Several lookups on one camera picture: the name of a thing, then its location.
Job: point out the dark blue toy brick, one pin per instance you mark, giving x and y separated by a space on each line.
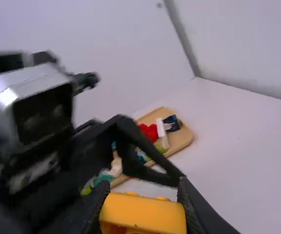
173 122

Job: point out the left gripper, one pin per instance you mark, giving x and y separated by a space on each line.
86 151

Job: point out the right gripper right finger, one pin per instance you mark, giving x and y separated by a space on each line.
199 214

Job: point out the clear teal toy brick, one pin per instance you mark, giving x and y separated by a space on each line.
101 179

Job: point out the large green toy brick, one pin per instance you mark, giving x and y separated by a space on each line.
85 191

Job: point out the yellow toy car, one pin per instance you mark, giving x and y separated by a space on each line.
140 209

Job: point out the red toy brick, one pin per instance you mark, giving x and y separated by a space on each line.
149 131

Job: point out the long white toy brick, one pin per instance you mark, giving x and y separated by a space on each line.
162 134

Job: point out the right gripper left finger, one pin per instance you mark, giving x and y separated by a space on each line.
91 214

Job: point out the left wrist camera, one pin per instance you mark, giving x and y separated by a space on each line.
33 109

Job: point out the tan tray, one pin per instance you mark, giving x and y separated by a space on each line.
182 139

